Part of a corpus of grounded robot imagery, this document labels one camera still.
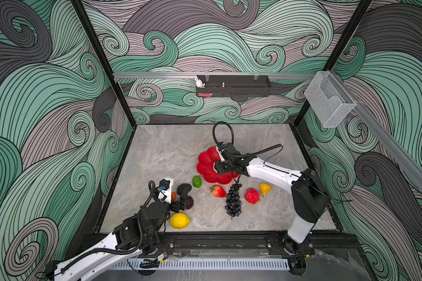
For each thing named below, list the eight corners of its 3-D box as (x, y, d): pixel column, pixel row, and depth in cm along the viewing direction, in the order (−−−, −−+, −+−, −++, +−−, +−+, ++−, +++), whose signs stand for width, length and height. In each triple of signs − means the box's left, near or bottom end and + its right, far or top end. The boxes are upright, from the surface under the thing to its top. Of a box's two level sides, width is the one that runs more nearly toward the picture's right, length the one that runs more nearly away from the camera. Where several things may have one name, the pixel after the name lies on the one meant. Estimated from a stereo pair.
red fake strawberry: (210, 197, 88) (210, 194, 86) (210, 188, 92) (210, 185, 89) (225, 197, 88) (226, 194, 86) (224, 188, 92) (225, 185, 89)
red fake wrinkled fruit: (245, 205, 87) (248, 200, 82) (244, 193, 91) (246, 188, 86) (257, 205, 87) (260, 200, 82) (255, 193, 91) (258, 188, 86)
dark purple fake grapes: (224, 217, 82) (224, 215, 79) (228, 183, 94) (229, 180, 91) (239, 220, 81) (240, 218, 78) (241, 186, 93) (243, 183, 90)
